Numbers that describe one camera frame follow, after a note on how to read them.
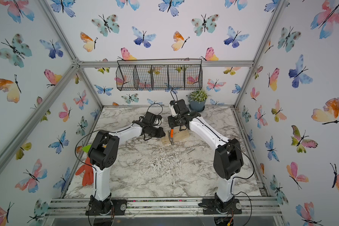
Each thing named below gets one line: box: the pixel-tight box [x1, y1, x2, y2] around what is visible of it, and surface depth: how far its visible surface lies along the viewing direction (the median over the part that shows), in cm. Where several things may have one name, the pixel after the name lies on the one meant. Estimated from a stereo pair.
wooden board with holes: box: [161, 128, 191, 145], surface depth 100 cm
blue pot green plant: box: [189, 89, 208, 113], surface depth 109 cm
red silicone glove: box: [75, 156, 94, 186], surface depth 85 cm
